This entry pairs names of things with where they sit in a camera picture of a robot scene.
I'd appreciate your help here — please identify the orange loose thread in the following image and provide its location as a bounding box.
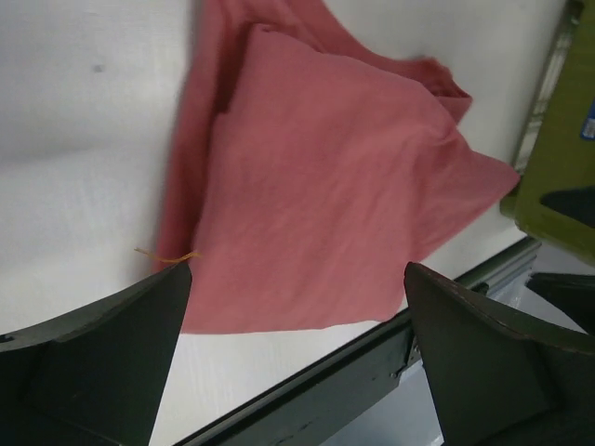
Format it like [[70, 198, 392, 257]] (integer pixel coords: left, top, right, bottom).
[[134, 248, 201, 265]]

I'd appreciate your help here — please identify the salmon pink polo shirt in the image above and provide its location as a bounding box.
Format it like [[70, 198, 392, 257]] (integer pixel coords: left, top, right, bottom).
[[155, 1, 519, 335]]

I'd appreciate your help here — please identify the olive green plastic basket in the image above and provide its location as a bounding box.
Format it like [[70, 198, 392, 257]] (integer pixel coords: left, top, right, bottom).
[[500, 1, 594, 264]]

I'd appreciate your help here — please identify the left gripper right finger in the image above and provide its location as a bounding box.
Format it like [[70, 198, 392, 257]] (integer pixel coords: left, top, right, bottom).
[[404, 263, 594, 445]]

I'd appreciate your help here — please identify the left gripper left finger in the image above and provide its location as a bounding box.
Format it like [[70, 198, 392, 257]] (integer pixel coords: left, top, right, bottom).
[[1, 263, 192, 445]]

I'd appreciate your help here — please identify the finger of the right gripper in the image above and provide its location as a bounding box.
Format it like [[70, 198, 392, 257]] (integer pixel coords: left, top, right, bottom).
[[527, 272, 595, 333], [540, 186, 595, 228]]

